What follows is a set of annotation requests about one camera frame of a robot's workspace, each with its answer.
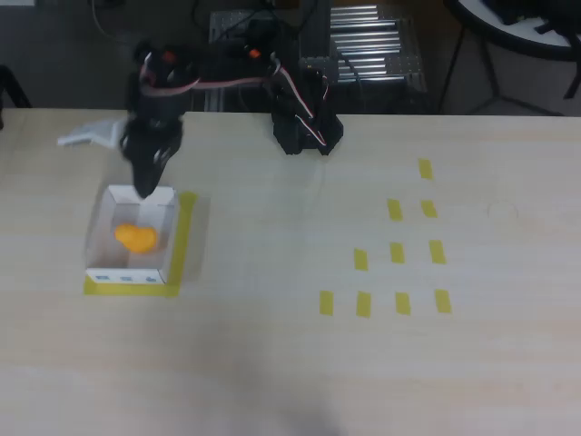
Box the yellow rubber duck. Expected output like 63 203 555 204
113 222 160 255

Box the white cardboard box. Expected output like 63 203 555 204
84 184 179 286

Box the long yellow tape strip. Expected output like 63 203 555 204
161 190 200 300
83 277 181 300

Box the black chair part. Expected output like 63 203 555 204
0 65 33 131

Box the silver roller rack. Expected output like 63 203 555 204
330 5 412 78

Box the black bag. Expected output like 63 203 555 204
480 0 581 37

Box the round white table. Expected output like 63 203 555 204
444 0 581 61

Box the black metal table stand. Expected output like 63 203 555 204
438 22 581 117

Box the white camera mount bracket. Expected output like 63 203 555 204
56 117 128 150

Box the red white servo cable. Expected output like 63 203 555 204
138 52 329 147

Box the pale thin cable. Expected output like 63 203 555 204
90 0 137 45

